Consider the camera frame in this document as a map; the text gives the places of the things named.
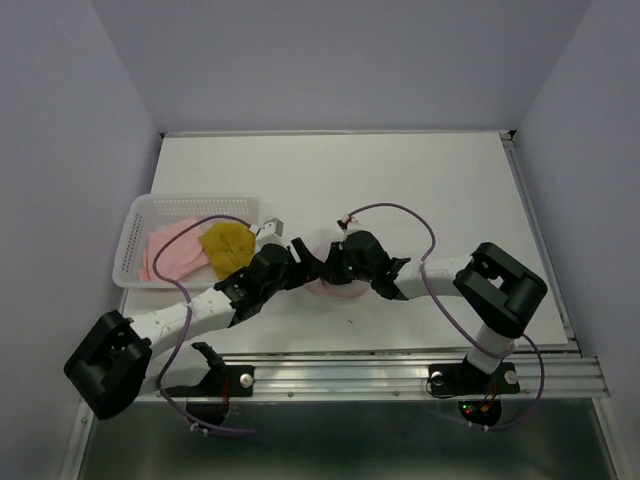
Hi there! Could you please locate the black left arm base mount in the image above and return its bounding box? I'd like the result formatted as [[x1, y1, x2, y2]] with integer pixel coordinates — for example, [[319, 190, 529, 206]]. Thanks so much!
[[157, 342, 256, 438]]

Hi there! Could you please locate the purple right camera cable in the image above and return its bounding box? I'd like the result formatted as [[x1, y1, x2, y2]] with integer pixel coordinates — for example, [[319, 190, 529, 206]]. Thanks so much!
[[344, 202, 546, 432]]

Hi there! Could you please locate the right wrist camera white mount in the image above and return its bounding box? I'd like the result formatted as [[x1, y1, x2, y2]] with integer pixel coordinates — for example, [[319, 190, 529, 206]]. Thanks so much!
[[337, 214, 364, 236]]

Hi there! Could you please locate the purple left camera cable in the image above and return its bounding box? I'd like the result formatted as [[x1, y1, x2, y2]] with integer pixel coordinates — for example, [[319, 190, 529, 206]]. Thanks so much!
[[150, 214, 257, 436]]

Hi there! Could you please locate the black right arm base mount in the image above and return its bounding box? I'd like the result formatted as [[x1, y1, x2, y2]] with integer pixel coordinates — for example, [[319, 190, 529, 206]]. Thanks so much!
[[426, 359, 521, 430]]

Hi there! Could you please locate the aluminium front rail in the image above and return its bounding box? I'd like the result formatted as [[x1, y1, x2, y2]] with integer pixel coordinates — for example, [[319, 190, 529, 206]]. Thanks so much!
[[82, 347, 614, 401]]

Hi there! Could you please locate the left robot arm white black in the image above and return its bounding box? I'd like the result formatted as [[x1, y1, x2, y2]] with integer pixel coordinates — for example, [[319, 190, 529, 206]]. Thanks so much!
[[63, 238, 323, 420]]

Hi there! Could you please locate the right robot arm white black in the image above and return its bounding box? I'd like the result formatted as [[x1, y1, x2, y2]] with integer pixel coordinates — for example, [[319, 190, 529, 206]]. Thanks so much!
[[319, 230, 548, 390]]

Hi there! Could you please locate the white mesh laundry bag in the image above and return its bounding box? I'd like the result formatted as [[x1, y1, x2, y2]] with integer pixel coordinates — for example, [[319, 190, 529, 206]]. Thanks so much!
[[304, 227, 369, 301]]

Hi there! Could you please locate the pink bra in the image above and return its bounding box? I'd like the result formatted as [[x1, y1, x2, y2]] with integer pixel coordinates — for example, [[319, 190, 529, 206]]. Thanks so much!
[[138, 217, 209, 282]]

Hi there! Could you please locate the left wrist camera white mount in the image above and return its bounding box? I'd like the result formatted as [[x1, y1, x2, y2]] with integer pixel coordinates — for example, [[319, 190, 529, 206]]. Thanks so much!
[[249, 218, 284, 245]]

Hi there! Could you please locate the white perforated plastic basket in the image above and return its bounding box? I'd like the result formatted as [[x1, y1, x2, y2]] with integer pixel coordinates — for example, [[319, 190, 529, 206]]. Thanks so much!
[[112, 193, 263, 289]]

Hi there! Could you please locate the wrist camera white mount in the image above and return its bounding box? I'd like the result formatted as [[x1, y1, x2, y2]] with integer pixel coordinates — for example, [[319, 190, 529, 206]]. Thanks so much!
[[337, 214, 364, 236], [249, 218, 284, 245]]

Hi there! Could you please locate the yellow garment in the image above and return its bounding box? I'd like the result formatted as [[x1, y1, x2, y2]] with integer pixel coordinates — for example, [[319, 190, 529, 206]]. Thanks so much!
[[199, 222, 256, 280]]

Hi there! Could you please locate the purple camera cable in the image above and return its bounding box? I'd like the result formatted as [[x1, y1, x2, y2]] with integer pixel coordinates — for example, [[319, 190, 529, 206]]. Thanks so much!
[[344, 202, 546, 432], [150, 214, 257, 436]]

